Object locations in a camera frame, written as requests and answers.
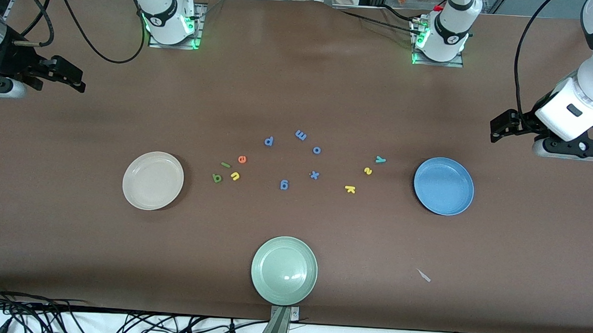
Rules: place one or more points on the beige round plate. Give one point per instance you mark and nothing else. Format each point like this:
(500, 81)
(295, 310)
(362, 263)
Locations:
(153, 180)

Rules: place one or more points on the yellow foam letter u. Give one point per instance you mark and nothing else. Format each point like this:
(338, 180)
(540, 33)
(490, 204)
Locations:
(237, 175)

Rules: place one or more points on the green round plate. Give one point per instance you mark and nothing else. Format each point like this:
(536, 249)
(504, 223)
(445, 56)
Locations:
(284, 271)

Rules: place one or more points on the metal camera post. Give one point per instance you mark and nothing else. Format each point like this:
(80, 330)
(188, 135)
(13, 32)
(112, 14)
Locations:
(278, 328)

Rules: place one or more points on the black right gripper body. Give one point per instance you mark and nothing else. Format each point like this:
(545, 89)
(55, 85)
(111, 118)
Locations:
(12, 60)

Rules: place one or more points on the blue foam letter x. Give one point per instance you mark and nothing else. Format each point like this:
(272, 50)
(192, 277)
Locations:
(314, 175)

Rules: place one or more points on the teal foam letter y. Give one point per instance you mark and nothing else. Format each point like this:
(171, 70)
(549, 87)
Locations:
(380, 159)

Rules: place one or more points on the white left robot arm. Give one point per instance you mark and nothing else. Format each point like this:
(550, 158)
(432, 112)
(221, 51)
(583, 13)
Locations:
(450, 28)

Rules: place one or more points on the blue foam letter o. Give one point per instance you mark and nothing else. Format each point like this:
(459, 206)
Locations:
(313, 150)

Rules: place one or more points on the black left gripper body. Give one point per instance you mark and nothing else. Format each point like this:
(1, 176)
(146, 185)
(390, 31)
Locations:
(524, 121)

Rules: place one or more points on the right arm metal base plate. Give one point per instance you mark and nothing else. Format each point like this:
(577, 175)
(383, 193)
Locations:
(171, 46)

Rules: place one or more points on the blue foam letter m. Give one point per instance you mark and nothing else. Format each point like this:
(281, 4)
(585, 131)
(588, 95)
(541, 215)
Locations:
(301, 135)

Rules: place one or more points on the white tape scrap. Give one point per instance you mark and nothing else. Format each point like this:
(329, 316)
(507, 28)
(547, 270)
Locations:
(424, 276)

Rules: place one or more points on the blue round plate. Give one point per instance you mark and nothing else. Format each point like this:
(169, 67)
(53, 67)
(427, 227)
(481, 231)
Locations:
(443, 185)

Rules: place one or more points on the blue foam letter g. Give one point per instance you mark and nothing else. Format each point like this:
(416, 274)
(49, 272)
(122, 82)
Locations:
(286, 186)

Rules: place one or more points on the orange foam letter e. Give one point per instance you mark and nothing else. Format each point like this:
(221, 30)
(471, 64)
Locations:
(239, 159)

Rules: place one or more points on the green foam letter b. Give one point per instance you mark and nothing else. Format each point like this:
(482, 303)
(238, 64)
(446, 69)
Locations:
(219, 176)

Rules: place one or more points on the yellow foam letter k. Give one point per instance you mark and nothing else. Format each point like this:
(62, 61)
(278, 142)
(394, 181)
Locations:
(350, 189)

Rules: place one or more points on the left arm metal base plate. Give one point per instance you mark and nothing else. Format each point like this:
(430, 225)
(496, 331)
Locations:
(438, 64)

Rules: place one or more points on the blue foam letter p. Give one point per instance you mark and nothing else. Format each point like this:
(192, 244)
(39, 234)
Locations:
(266, 142)

